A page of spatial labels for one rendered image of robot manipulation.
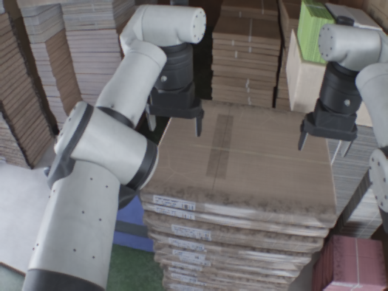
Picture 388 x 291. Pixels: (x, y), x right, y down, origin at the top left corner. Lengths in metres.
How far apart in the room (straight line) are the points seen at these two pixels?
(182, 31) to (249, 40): 1.66
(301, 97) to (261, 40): 1.18
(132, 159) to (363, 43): 0.40
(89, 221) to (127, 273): 1.48
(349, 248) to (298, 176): 0.79
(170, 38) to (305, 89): 0.59
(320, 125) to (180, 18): 0.33
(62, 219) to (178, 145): 0.52
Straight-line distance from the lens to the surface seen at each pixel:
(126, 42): 0.47
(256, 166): 0.73
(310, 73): 0.95
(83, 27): 2.23
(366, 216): 1.57
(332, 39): 0.49
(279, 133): 0.83
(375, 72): 0.45
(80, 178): 0.34
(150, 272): 1.76
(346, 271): 1.39
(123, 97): 0.41
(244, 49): 2.16
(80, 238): 0.30
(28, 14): 2.19
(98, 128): 0.35
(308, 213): 0.67
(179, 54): 0.51
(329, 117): 0.57
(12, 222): 2.18
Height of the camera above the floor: 1.63
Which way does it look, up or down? 43 degrees down
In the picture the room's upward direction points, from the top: 2 degrees counter-clockwise
